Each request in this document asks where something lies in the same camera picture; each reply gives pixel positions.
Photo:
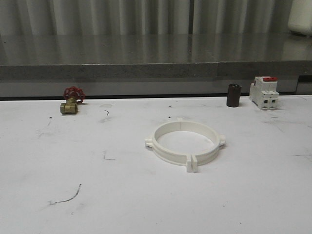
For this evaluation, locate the white half pipe clamp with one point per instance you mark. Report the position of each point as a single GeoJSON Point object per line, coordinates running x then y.
{"type": "Point", "coordinates": [170, 156]}

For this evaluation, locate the dark brown cylinder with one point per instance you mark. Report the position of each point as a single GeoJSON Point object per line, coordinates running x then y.
{"type": "Point", "coordinates": [233, 97]}

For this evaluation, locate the brass valve red handwheel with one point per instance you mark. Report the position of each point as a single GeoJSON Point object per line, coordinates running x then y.
{"type": "Point", "coordinates": [73, 96]}

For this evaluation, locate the grey stone counter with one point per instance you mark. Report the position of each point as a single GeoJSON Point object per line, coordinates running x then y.
{"type": "Point", "coordinates": [152, 65]}

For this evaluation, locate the white container in background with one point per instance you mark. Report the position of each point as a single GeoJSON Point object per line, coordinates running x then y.
{"type": "Point", "coordinates": [300, 18]}

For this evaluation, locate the white circuit breaker red switch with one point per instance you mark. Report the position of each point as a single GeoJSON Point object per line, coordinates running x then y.
{"type": "Point", "coordinates": [263, 92]}

